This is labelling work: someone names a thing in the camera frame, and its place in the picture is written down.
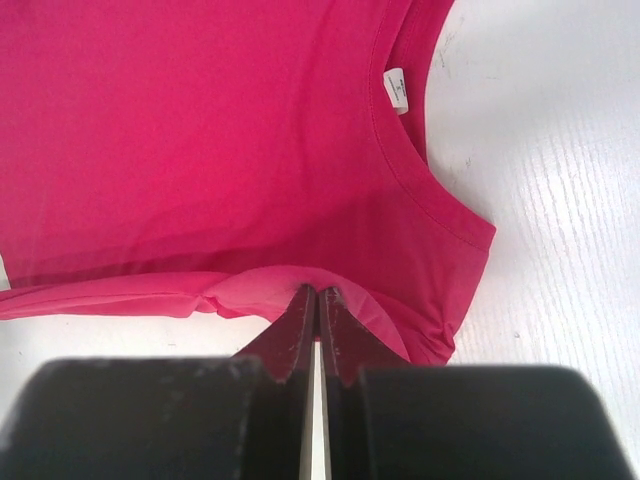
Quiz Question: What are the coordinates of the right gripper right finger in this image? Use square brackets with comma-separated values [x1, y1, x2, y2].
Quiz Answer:
[318, 288, 632, 479]

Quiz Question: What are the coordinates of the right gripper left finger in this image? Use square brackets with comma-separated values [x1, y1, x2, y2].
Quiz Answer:
[1, 287, 316, 479]

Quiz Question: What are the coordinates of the pink t shirt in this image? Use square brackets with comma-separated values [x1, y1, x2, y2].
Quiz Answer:
[1, 1, 495, 365]

